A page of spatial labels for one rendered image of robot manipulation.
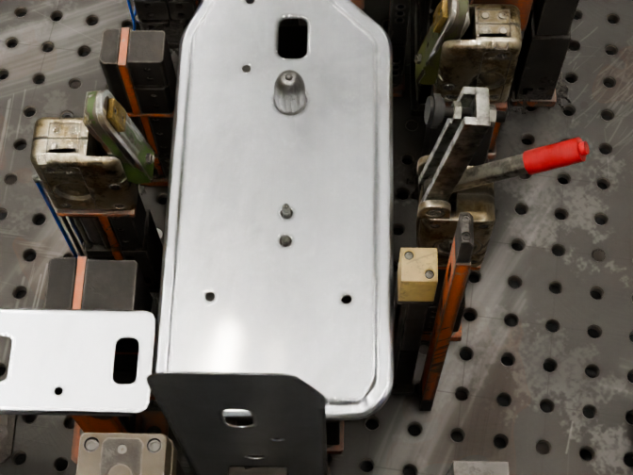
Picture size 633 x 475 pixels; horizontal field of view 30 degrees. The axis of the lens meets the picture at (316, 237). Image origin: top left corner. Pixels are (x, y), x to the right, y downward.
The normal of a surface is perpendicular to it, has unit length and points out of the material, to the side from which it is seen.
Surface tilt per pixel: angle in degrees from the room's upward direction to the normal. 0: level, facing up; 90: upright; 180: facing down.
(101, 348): 0
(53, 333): 0
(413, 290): 90
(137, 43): 0
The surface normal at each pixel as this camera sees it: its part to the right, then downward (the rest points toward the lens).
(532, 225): -0.01, -0.40
